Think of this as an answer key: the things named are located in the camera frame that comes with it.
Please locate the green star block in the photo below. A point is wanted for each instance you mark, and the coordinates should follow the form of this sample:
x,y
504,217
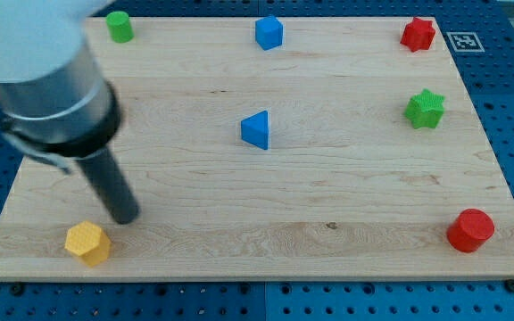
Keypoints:
x,y
425,110

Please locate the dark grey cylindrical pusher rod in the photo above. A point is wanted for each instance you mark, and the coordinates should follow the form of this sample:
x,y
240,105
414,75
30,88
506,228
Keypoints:
x,y
103,173

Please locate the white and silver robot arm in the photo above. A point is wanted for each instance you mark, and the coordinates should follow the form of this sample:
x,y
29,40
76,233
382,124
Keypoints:
x,y
57,105

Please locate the white fiducial marker tag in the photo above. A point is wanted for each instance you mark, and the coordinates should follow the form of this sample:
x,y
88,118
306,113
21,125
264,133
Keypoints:
x,y
465,42

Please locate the blue triangle block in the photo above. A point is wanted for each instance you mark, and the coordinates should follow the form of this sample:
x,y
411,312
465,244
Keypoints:
x,y
255,130

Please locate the blue cube block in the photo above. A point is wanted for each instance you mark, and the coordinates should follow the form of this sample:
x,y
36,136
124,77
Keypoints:
x,y
269,32

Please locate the red star block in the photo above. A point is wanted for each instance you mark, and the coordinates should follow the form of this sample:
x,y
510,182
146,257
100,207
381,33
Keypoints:
x,y
418,34

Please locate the yellow hexagon block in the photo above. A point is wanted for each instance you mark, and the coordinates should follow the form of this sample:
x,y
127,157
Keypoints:
x,y
88,243

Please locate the green cylinder block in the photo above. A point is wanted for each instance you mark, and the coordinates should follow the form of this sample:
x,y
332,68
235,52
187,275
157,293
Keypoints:
x,y
119,26

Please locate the light wooden board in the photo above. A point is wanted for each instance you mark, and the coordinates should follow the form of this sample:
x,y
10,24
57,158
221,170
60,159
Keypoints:
x,y
347,191

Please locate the red cylinder block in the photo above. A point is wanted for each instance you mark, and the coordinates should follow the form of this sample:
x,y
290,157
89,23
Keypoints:
x,y
470,230

